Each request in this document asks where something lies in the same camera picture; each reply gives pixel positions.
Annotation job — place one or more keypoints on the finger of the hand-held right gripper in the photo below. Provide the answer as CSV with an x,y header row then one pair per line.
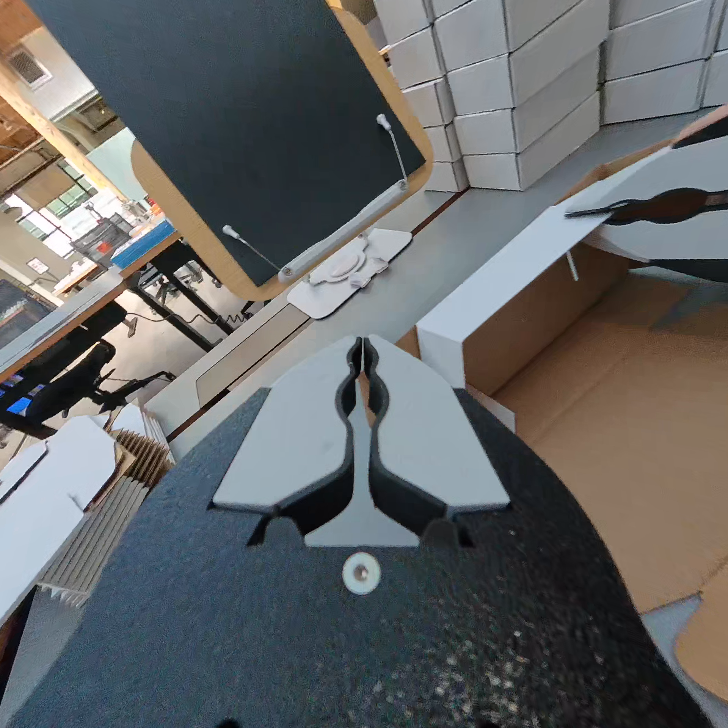
x,y
671,170
682,242

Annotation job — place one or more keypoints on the wall vent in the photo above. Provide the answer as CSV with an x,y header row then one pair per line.
x,y
28,67

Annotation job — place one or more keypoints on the stack of flat cardboard sheets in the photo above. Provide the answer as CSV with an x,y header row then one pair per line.
x,y
74,483

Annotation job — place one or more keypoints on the blue box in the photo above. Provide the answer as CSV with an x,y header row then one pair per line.
x,y
142,244

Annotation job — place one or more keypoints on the black framed work table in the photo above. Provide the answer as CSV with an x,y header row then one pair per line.
x,y
149,255

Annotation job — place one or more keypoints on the white and brown cardboard box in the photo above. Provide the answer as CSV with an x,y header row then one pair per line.
x,y
597,426

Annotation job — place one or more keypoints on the stack of white boxes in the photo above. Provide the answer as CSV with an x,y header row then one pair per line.
x,y
512,85

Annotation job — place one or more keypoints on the wooden board with dark panel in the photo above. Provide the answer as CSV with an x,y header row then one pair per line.
x,y
227,125

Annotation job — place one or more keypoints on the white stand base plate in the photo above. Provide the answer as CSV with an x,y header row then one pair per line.
x,y
341,284

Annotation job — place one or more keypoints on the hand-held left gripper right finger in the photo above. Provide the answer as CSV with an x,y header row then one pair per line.
x,y
432,443

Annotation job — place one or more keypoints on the black office chair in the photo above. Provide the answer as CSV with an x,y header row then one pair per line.
x,y
79,375

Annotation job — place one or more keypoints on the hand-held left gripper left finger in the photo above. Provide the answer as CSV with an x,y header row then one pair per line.
x,y
284,443

